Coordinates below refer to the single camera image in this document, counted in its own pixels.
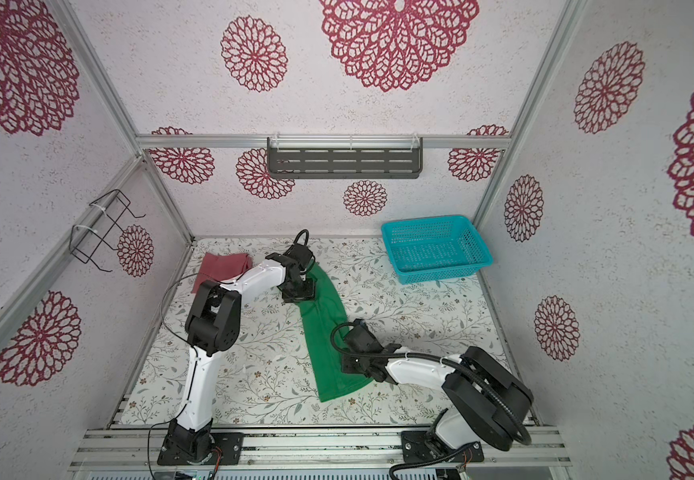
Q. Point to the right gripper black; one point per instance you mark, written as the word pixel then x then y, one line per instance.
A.
pixel 346 363

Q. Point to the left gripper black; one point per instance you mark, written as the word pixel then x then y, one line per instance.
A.
pixel 310 292

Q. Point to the green tank top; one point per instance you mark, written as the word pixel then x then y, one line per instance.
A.
pixel 319 318

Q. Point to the pink tank top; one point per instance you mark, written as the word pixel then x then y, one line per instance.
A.
pixel 222 268

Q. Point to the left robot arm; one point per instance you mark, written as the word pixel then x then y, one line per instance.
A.
pixel 212 328

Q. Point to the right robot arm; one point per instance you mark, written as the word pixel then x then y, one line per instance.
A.
pixel 488 403

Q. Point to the teal plastic basket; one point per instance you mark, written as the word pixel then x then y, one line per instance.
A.
pixel 435 248

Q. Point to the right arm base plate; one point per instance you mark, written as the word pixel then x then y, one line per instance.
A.
pixel 423 446

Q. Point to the aluminium front rail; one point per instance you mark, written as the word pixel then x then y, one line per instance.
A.
pixel 305 448

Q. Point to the grey wall shelf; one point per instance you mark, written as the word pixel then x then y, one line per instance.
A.
pixel 344 160

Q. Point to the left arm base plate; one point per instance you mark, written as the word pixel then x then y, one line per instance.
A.
pixel 201 449

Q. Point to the black wire wall rack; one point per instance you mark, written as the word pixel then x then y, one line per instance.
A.
pixel 85 240

